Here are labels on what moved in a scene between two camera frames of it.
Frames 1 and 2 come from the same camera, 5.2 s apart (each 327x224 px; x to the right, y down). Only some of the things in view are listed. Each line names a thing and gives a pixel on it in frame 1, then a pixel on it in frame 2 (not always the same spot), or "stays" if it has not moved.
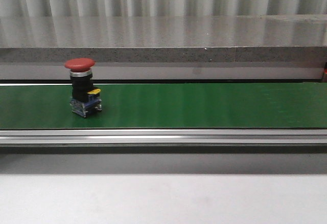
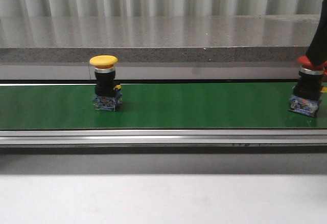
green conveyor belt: (300, 105) stays
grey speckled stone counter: (167, 47) stays
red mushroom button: (85, 97) -> (306, 98)
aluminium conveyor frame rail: (247, 137) stays
